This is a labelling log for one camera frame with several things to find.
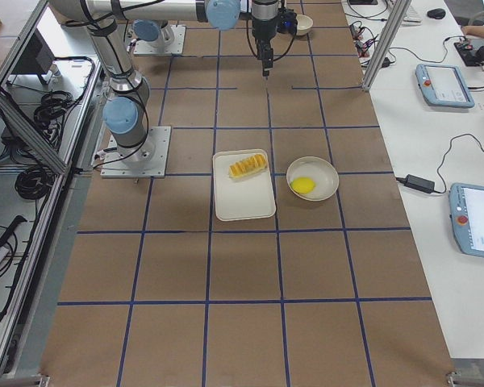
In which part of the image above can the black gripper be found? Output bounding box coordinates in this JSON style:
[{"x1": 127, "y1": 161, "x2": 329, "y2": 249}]
[{"x1": 251, "y1": 0, "x2": 279, "y2": 77}]

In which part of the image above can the yellow orange striped bread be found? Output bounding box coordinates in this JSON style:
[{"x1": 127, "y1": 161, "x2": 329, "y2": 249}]
[{"x1": 228, "y1": 153, "x2": 268, "y2": 179}]

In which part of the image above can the person forearm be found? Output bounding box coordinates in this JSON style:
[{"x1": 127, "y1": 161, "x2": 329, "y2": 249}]
[{"x1": 461, "y1": 25, "x2": 484, "y2": 39}]

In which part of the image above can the cream bowl at top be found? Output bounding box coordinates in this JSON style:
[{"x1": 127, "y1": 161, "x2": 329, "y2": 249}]
[{"x1": 296, "y1": 15, "x2": 314, "y2": 37}]

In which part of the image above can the yellow lemon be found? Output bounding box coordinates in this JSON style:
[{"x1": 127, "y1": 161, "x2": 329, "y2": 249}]
[{"x1": 290, "y1": 177, "x2": 316, "y2": 195}]

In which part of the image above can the cream round bowl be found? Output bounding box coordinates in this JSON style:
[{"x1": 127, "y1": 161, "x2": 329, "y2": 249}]
[{"x1": 286, "y1": 156, "x2": 339, "y2": 202}]

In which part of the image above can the white rectangular tray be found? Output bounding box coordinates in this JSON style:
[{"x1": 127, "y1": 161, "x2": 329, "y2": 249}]
[{"x1": 212, "y1": 149, "x2": 276, "y2": 222}]

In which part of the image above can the black computer mouse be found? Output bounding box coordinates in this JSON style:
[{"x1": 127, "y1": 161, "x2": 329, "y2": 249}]
[{"x1": 426, "y1": 8, "x2": 446, "y2": 20}]

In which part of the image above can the upper blue teach pendant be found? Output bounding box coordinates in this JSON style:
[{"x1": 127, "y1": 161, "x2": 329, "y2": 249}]
[{"x1": 415, "y1": 64, "x2": 475, "y2": 109}]

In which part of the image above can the blue teach pendant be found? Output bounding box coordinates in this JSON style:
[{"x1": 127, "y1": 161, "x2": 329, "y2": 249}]
[
  {"x1": 449, "y1": 183, "x2": 484, "y2": 258},
  {"x1": 415, "y1": 64, "x2": 475, "y2": 109}
]

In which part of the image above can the black power adapter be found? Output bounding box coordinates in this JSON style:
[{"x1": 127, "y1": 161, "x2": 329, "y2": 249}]
[{"x1": 403, "y1": 174, "x2": 435, "y2": 194}]

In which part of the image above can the black monitor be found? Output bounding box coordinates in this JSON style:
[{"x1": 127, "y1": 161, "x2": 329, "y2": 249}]
[{"x1": 11, "y1": 29, "x2": 55, "y2": 85}]

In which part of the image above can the lower blue teach pendant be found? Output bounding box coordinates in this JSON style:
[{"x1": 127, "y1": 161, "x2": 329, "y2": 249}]
[{"x1": 449, "y1": 183, "x2": 484, "y2": 258}]

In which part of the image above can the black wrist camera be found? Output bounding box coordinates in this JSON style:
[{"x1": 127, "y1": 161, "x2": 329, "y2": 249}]
[{"x1": 277, "y1": 7, "x2": 298, "y2": 35}]

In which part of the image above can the aluminium frame post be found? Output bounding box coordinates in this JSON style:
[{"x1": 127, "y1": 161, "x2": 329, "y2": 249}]
[{"x1": 362, "y1": 0, "x2": 411, "y2": 91}]

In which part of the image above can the aluminium frame rail left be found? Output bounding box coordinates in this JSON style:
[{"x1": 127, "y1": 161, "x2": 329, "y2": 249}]
[{"x1": 0, "y1": 86, "x2": 68, "y2": 175}]

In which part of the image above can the black cable coil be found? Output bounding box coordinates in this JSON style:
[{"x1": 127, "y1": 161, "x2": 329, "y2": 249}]
[{"x1": 15, "y1": 165, "x2": 49, "y2": 202}]

